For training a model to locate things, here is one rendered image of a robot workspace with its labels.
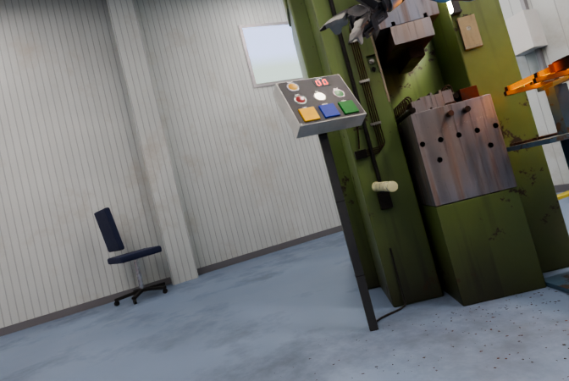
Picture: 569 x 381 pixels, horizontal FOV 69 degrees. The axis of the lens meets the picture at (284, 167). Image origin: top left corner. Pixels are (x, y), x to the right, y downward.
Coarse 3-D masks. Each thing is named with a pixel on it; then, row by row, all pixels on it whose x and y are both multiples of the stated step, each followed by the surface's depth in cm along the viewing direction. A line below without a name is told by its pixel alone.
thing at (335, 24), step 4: (336, 16) 131; (340, 16) 130; (344, 16) 130; (332, 20) 131; (336, 20) 130; (340, 20) 130; (344, 20) 130; (324, 24) 131; (328, 24) 131; (332, 24) 131; (336, 24) 132; (340, 24) 132; (344, 24) 132; (324, 28) 132; (332, 28) 133; (336, 28) 133; (340, 28) 133; (336, 32) 135; (340, 32) 135
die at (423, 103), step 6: (450, 90) 199; (426, 96) 200; (432, 96) 199; (438, 96) 199; (444, 96) 199; (450, 96) 199; (414, 102) 200; (420, 102) 200; (426, 102) 199; (432, 102) 199; (438, 102) 199; (444, 102) 199; (408, 108) 207; (420, 108) 200; (426, 108) 199; (432, 108) 199
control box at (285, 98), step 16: (304, 80) 193; (320, 80) 195; (336, 80) 197; (288, 96) 184; (304, 96) 186; (336, 96) 190; (352, 96) 192; (288, 112) 182; (320, 112) 181; (304, 128) 176; (320, 128) 181; (336, 128) 186
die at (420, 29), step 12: (408, 24) 202; (420, 24) 201; (432, 24) 201; (396, 36) 202; (408, 36) 202; (420, 36) 201; (432, 36) 203; (384, 48) 223; (396, 48) 208; (384, 60) 230; (396, 60) 231
